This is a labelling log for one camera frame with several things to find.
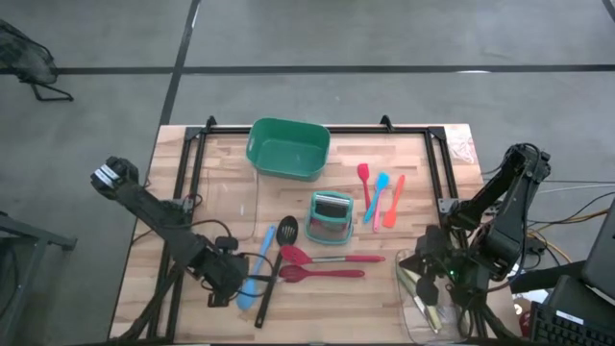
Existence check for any cream handled knife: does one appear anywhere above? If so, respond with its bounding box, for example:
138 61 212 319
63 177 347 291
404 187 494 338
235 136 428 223
417 292 444 334

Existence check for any teal steel box grater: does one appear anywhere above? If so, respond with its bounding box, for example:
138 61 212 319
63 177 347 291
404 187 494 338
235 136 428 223
303 189 356 247

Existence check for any teal plastic bin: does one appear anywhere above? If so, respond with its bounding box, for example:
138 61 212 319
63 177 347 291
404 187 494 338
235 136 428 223
245 117 332 184

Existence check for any grey metal table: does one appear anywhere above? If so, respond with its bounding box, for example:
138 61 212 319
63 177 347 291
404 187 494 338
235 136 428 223
0 210 79 346

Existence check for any black case white label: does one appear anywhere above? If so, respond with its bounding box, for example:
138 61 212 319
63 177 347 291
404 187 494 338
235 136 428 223
545 274 615 333

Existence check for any all red slotted spoon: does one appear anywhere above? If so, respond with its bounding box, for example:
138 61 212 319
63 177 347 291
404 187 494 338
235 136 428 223
278 263 366 284

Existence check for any clear plastic tray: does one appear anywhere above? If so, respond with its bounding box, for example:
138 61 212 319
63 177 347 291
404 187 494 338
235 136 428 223
394 246 473 345

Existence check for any large blue silicone spoon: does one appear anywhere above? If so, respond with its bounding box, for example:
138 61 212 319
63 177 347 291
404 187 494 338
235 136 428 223
235 224 278 312

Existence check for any small orange silicone spatula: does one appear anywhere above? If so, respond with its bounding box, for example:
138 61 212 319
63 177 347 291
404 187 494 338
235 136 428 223
381 173 407 230

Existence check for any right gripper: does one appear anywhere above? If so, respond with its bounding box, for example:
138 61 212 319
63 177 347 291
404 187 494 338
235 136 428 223
398 224 463 308

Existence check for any clear plastic bag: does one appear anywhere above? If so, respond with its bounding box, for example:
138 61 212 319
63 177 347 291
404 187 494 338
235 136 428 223
444 125 480 165

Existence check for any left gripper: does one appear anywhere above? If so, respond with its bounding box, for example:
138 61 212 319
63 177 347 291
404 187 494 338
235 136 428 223
190 234 284 309

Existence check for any black keyboard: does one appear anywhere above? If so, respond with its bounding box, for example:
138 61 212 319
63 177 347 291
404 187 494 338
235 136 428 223
529 301 615 346

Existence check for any black power brick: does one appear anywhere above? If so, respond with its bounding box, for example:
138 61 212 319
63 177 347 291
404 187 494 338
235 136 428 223
502 234 547 257

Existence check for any black slotted spoon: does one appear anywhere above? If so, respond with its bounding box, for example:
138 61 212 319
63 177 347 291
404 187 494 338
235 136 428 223
253 214 300 330

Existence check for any black mesh floor fan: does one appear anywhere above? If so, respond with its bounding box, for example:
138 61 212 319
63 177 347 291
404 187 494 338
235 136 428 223
0 17 75 103

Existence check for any red spoon steel shaft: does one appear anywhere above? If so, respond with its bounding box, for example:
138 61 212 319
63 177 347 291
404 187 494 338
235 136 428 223
279 244 387 267

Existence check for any small red silicone spatula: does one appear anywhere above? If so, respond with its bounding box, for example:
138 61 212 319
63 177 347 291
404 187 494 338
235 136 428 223
356 162 373 213

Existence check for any dark grey laptop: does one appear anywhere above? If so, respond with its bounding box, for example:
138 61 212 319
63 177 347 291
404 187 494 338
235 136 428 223
579 199 615 300

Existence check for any small blue silicone spatula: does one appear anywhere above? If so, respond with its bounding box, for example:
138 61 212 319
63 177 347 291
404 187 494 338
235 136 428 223
362 171 391 225

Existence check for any green handled knife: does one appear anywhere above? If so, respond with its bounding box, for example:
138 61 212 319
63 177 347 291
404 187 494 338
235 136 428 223
397 266 424 309

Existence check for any black aluminium table frame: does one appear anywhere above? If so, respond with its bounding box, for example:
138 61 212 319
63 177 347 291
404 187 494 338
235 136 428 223
112 113 520 345

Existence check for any yellow cable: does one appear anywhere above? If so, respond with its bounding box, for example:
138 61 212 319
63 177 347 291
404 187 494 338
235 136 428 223
526 207 615 264

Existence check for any small pink silicone spatula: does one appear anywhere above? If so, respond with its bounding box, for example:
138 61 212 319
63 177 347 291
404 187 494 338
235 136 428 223
371 190 383 235

